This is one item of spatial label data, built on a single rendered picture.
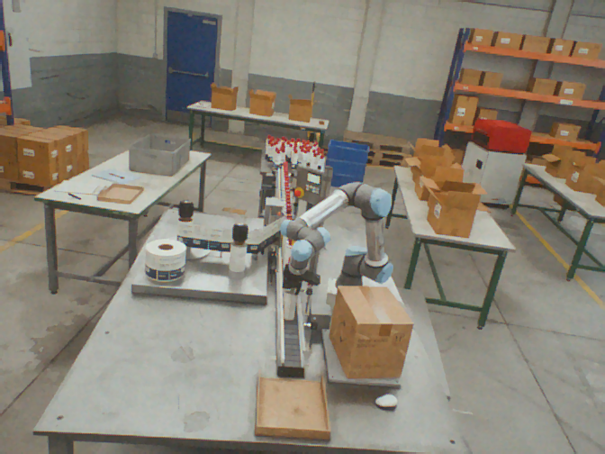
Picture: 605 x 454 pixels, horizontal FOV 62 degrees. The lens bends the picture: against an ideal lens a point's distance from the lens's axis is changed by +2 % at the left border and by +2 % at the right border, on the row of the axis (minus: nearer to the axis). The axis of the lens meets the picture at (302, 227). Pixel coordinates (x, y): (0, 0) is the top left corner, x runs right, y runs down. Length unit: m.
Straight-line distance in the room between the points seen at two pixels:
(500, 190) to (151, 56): 7.01
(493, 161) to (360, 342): 6.06
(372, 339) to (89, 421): 1.06
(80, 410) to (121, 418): 0.15
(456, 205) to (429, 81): 6.33
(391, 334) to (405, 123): 8.38
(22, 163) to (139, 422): 4.73
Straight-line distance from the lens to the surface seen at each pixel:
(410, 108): 10.20
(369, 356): 2.10
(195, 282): 2.62
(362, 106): 10.09
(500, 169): 7.94
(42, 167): 6.21
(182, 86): 10.63
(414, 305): 2.83
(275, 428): 1.86
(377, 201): 2.21
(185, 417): 1.93
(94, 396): 2.04
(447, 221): 4.08
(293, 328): 2.32
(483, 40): 9.54
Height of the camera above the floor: 2.15
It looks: 22 degrees down
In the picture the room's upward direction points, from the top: 8 degrees clockwise
